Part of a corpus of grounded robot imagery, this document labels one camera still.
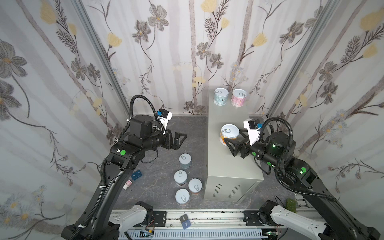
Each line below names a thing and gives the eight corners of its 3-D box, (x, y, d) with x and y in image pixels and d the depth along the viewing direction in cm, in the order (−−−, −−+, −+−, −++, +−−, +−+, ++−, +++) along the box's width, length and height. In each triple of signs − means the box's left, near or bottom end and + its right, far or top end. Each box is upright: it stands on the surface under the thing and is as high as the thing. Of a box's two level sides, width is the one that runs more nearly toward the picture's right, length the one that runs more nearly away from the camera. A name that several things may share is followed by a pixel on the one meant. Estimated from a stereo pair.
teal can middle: (174, 185, 86) (173, 181, 82) (175, 173, 91) (174, 169, 87) (187, 185, 87) (187, 181, 82) (187, 173, 91) (187, 169, 87)
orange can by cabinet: (188, 194, 83) (188, 191, 79) (188, 181, 88) (188, 178, 84) (202, 194, 83) (202, 191, 79) (201, 181, 88) (202, 178, 84)
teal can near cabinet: (178, 168, 93) (178, 164, 89) (179, 157, 98) (179, 152, 94) (191, 168, 93) (191, 164, 89) (191, 157, 98) (191, 152, 94)
